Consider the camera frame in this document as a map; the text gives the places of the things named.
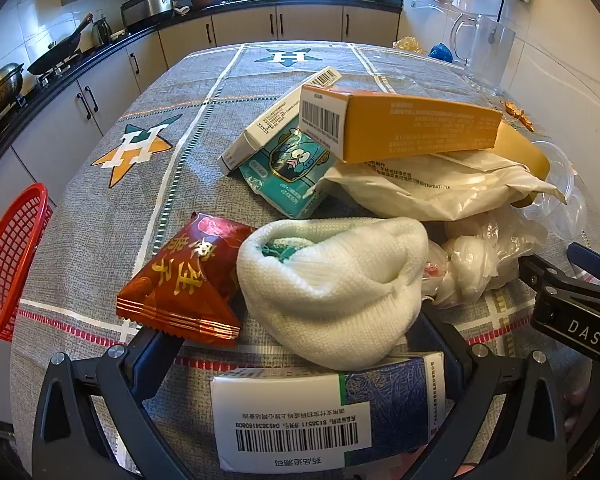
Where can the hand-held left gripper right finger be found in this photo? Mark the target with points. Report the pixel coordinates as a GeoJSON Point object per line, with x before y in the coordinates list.
{"type": "Point", "coordinates": [455, 360]}

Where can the knotted white plastic bag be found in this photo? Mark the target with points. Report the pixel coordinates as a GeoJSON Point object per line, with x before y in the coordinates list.
{"type": "Point", "coordinates": [470, 260]}

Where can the cream plastic bag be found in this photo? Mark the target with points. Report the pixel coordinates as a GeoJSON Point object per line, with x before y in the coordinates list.
{"type": "Point", "coordinates": [430, 185]}

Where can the red plastic basket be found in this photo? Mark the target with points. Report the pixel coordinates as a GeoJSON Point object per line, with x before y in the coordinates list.
{"type": "Point", "coordinates": [10, 260]}

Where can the cartoon tissue pack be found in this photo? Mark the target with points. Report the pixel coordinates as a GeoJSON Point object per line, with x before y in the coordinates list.
{"type": "Point", "coordinates": [285, 170]}

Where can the yellow plastic bag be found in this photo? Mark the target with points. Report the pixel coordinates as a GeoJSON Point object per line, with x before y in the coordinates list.
{"type": "Point", "coordinates": [408, 44]}

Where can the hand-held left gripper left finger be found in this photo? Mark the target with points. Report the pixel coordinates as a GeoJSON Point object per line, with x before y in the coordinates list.
{"type": "Point", "coordinates": [147, 365]}

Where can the orange carton box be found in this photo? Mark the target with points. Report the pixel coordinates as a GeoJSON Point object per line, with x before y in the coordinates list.
{"type": "Point", "coordinates": [405, 130]}

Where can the orange peel pieces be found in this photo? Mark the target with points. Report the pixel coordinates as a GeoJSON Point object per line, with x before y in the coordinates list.
{"type": "Point", "coordinates": [517, 114]}

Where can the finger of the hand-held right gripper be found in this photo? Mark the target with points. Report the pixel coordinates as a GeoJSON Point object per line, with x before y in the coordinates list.
{"type": "Point", "coordinates": [592, 262]}
{"type": "Point", "coordinates": [570, 320]}

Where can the grey base cabinets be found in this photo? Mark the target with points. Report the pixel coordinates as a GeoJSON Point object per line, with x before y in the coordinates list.
{"type": "Point", "coordinates": [110, 75]}

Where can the clear plastic pitcher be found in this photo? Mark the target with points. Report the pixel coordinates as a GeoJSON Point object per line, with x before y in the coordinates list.
{"type": "Point", "coordinates": [490, 55]}

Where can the blue plastic bag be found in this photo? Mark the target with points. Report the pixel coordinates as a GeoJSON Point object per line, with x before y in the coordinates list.
{"type": "Point", "coordinates": [440, 53]}

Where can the grey star-print tablecloth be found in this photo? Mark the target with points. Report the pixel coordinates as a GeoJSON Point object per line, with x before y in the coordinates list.
{"type": "Point", "coordinates": [180, 185]}

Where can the steel electric cooker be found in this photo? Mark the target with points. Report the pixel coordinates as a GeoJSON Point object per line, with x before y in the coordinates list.
{"type": "Point", "coordinates": [147, 7]}

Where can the black countertop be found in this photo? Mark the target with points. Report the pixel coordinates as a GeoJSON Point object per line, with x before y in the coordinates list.
{"type": "Point", "coordinates": [330, 3]}

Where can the black gas stove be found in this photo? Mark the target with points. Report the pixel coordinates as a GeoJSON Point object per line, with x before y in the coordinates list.
{"type": "Point", "coordinates": [50, 80]}

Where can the yellow paper bag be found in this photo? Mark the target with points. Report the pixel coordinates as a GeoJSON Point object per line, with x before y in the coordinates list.
{"type": "Point", "coordinates": [522, 152]}

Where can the black frying pan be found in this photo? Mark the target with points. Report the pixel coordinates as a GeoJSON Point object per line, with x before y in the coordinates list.
{"type": "Point", "coordinates": [55, 55]}

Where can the blue white medicine box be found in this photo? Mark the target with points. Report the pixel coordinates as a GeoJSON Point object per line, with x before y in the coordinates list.
{"type": "Point", "coordinates": [280, 410]}

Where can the white knit cloth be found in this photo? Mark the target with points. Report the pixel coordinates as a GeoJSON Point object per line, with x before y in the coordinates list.
{"type": "Point", "coordinates": [340, 300]}

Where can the wok with steel lid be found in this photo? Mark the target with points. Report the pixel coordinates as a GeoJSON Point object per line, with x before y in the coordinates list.
{"type": "Point", "coordinates": [0, 85]}

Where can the red snack packet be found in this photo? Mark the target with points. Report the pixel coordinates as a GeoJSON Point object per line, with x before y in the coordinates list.
{"type": "Point", "coordinates": [180, 285]}

